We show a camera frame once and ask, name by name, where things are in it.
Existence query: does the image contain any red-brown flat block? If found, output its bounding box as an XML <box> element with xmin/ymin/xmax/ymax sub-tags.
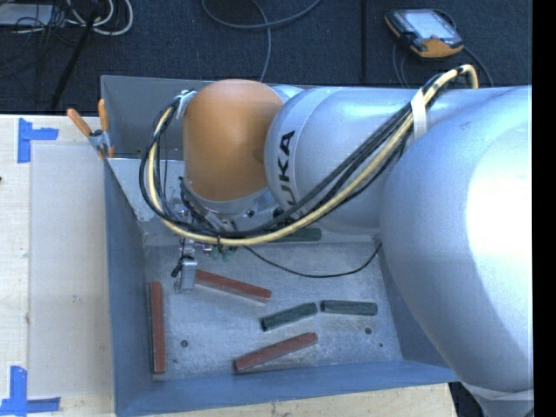
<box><xmin>233</xmin><ymin>331</ymin><xmax>320</xmax><ymax>374</ymax></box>
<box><xmin>149</xmin><ymin>281</ymin><xmax>168</xmax><ymax>375</ymax></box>
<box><xmin>194</xmin><ymin>268</ymin><xmax>273</xmax><ymax>305</ymax></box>

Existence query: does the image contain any grey metal bin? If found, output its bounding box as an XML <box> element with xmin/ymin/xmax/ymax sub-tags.
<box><xmin>100</xmin><ymin>75</ymin><xmax>460</xmax><ymax>417</ymax></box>

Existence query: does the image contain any dark green flat block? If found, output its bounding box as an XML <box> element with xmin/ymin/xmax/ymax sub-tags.
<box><xmin>260</xmin><ymin>227</ymin><xmax>323</xmax><ymax>244</ymax></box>
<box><xmin>260</xmin><ymin>301</ymin><xmax>319</xmax><ymax>333</ymax></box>
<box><xmin>320</xmin><ymin>299</ymin><xmax>379</xmax><ymax>318</ymax></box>

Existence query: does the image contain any pale wood flat board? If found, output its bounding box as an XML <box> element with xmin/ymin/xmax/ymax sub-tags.
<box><xmin>26</xmin><ymin>140</ymin><xmax>115</xmax><ymax>400</ymax></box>

